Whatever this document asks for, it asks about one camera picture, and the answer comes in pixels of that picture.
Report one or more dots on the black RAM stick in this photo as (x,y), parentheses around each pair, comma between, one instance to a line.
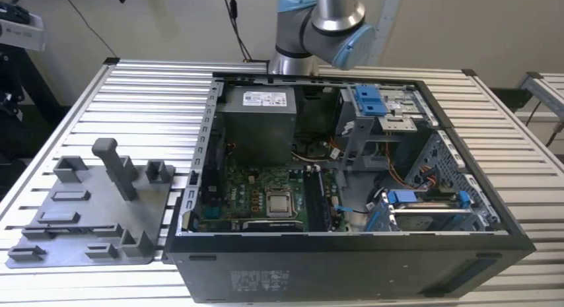
(315,198)
(75,227)

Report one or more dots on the grey power supply unit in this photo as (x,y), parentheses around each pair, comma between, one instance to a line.
(255,132)

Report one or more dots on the silver CPU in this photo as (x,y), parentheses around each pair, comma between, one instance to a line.
(280,204)

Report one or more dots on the hard disk in blue carrier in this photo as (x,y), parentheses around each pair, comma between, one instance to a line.
(400,197)

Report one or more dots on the blue drive latch bracket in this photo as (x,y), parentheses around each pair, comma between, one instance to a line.
(370,99)

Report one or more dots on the grey metal drive cage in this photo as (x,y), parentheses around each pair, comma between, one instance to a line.
(396,125)

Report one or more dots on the metal slat side table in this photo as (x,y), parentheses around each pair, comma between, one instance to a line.
(544,89)

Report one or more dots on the black graphics card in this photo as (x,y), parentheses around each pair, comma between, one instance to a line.
(274,225)

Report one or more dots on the grey parts rack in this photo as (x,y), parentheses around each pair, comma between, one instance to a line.
(102,208)

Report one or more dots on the green motherboard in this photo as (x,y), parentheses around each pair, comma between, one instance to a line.
(247,188)

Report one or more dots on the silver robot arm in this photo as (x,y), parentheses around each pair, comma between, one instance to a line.
(331,26)

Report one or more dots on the black PC case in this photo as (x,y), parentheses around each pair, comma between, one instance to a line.
(308,274)

